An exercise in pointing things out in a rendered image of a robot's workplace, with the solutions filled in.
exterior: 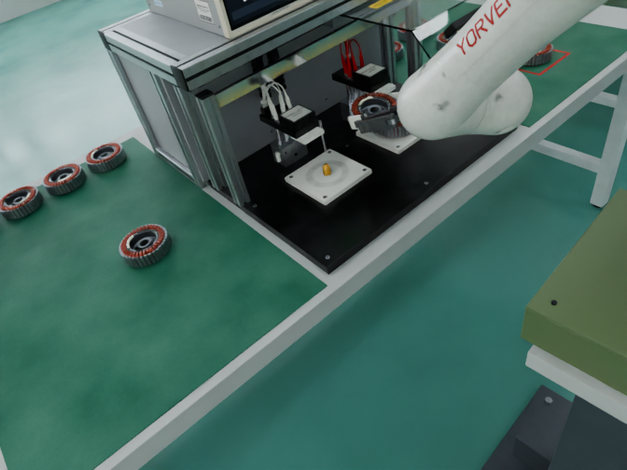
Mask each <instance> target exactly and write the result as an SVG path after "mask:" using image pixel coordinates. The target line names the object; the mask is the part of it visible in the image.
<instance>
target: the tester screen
mask: <svg viewBox="0 0 627 470"><path fill-rule="evenodd" d="M225 1H226V4H227V8H228V11H229V14H230V20H231V23H232V26H234V25H236V24H239V23H241V22H243V21H246V20H248V19H250V18H253V17H255V16H256V15H258V14H260V13H262V12H264V11H267V10H269V9H271V8H273V7H276V6H278V5H281V4H283V3H284V2H286V1H288V0H277V1H275V2H273V3H271V4H269V5H267V6H265V7H262V8H260V9H258V10H256V11H253V12H251V13H249V14H247V15H245V16H243V17H241V18H239V19H237V20H235V21H234V20H233V17H232V15H231V12H233V11H235V10H238V9H240V8H242V7H245V6H248V5H250V4H252V3H254V2H256V1H258V0H249V1H247V2H245V3H242V0H225Z"/></svg>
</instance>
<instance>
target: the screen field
mask: <svg viewBox="0 0 627 470"><path fill-rule="evenodd" d="M275 1H277V0H258V1H256V2H254V3H252V4H250V5H248V6H245V7H242V8H240V9H238V10H235V11H233V12H231V15H232V17H233V20H234V21H235V20H237V19H239V18H241V17H243V16H245V15H247V14H249V13H251V12H253V11H256V10H258V9H260V8H262V7H265V6H267V5H269V4H271V3H273V2H275Z"/></svg>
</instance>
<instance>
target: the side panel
mask: <svg viewBox="0 0 627 470"><path fill-rule="evenodd" d="M106 51H107V53H108V55H109V57H110V59H111V61H112V63H113V65H114V67H115V69H116V71H117V73H118V76H119V78H120V81H121V83H122V85H123V87H124V89H125V90H126V92H127V94H128V97H129V99H130V101H131V103H132V106H133V108H134V110H135V112H136V115H137V116H138V118H139V120H140V122H141V124H142V126H143V128H144V131H145V133H146V136H147V138H148V140H149V142H150V143H151V146H152V148H153V150H154V152H155V154H156V155H158V156H159V157H160V158H162V159H163V160H164V161H166V162H167V163H168V164H170V165H171V166H172V167H174V168H175V169H176V170H178V171H179V172H180V173H182V174H183V175H184V176H186V178H187V179H189V180H190V181H191V182H193V183H194V184H195V185H196V186H198V187H200V188H201V189H203V188H205V185H208V186H209V183H208V180H207V181H206V182H203V180H202V179H201V176H200V174H199V171H198V169H197V167H196V164H195V162H194V159H193V157H192V155H191V153H190V151H189V148H188V144H187V142H186V139H185V137H184V135H183V132H182V131H181V128H180V126H179V123H178V121H177V119H176V116H175V114H174V110H173V108H172V106H171V104H170V101H169V99H168V96H167V94H166V92H165V89H164V87H163V85H162V83H161V80H160V77H159V76H157V75H155V74H153V73H151V72H150V71H148V70H147V69H145V68H143V67H141V66H139V65H137V64H135V63H134V62H131V61H129V60H127V59H125V58H123V57H121V56H119V55H118V54H117V53H115V52H113V51H110V50H108V49H107V48H106Z"/></svg>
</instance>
